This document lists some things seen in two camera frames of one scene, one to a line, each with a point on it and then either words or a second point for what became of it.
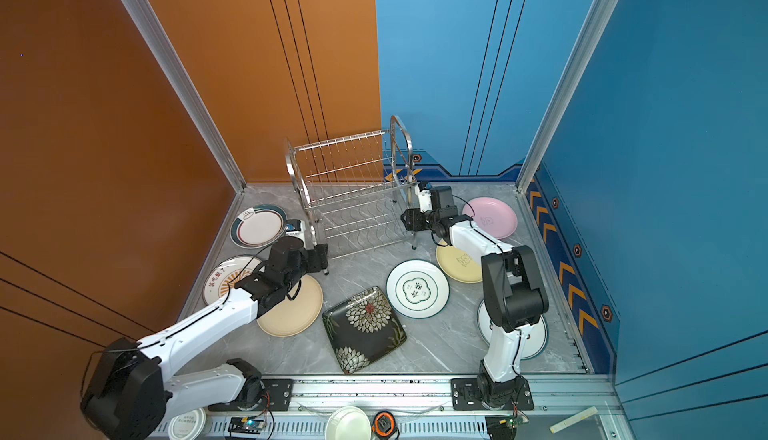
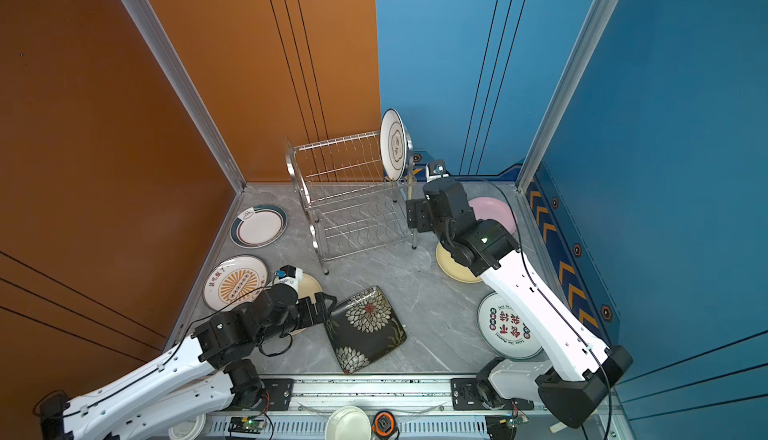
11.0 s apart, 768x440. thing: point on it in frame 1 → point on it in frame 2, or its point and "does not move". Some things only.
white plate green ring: [417, 289] → [393, 144]
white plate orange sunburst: [225, 274] does not move
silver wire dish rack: [355, 188] does not move
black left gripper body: [314, 261] → [307, 317]
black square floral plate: [363, 329] does not move
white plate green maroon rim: [258, 226] does not move
